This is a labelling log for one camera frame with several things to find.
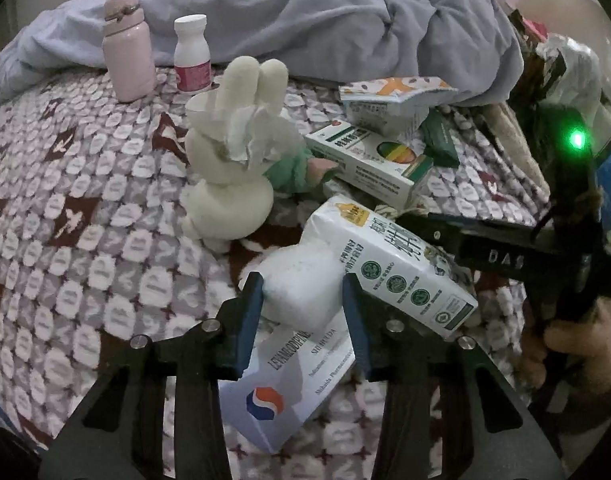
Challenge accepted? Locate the white green milk carton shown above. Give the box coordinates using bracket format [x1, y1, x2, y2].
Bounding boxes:
[301, 195, 478, 338]

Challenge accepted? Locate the white tissue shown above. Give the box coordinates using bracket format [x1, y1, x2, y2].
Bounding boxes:
[238, 240, 345, 333]

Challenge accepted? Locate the white green medicine box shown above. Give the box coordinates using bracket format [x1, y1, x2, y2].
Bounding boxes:
[305, 119, 433, 211]

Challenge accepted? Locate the dark green snack wrapper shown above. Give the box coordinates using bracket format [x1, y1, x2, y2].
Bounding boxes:
[420, 108, 459, 169]

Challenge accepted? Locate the person's right hand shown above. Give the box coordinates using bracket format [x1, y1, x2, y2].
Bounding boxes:
[517, 297, 611, 396]

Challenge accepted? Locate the white blue pharmaceutical box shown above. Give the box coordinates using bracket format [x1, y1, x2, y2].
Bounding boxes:
[220, 312, 354, 453]

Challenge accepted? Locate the cream fleece blanket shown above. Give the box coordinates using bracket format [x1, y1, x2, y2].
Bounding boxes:
[481, 102, 551, 197]

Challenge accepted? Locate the orange patterned torn carton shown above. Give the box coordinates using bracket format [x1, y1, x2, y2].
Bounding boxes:
[338, 76, 458, 138]

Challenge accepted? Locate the patterned maroon bed sheet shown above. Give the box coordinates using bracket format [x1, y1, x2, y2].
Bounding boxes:
[0, 68, 547, 479]

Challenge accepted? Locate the white plush rabbit toy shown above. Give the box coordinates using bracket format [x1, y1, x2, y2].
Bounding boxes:
[181, 56, 304, 252]

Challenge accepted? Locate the grey blue duvet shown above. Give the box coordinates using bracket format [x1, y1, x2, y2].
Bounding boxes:
[0, 0, 523, 106]

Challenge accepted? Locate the white medicine bottle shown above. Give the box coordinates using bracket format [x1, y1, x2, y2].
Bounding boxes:
[174, 14, 212, 93]

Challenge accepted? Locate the pink thermos bottle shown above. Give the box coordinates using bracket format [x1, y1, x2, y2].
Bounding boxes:
[102, 0, 156, 103]

